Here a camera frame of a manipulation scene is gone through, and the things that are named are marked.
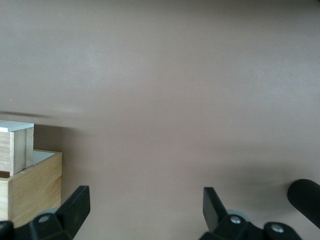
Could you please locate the black camera cable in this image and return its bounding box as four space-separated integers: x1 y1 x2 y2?
286 178 320 230

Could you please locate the light wooden drawer cabinet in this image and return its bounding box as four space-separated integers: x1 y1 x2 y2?
0 149 64 229

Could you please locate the brown table cover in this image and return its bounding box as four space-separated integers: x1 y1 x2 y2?
0 0 320 240

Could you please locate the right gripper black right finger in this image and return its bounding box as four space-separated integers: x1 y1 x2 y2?
198 186 264 240

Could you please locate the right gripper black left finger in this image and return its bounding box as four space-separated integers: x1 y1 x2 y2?
13 185 91 240

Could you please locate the wooden drawer with white front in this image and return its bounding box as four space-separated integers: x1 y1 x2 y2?
0 119 35 176

